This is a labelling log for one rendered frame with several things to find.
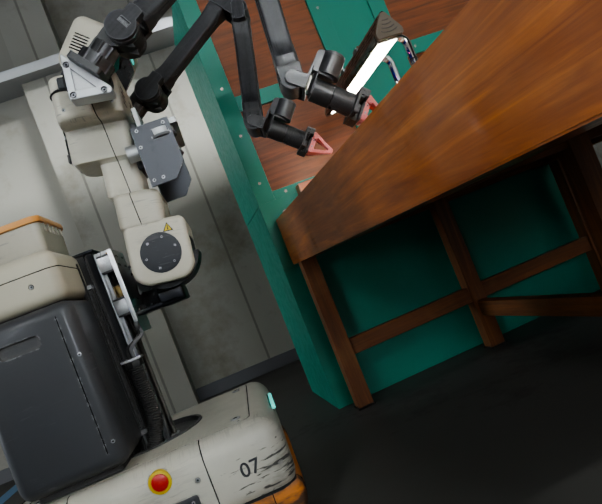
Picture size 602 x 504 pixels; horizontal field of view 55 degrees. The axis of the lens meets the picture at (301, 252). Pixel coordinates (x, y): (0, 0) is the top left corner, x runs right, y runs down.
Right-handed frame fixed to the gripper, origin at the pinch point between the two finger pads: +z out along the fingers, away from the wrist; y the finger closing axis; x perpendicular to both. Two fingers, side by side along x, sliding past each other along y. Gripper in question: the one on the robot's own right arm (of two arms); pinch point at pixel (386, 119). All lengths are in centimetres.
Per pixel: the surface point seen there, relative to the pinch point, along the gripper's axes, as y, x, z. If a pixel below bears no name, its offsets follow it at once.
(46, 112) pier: 250, -32, -157
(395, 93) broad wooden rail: -47, 17, -10
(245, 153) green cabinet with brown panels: 87, -5, -30
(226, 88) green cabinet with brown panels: 87, -27, -45
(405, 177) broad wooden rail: -38.9, 26.2, -2.1
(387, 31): 9.0, -27.2, -5.2
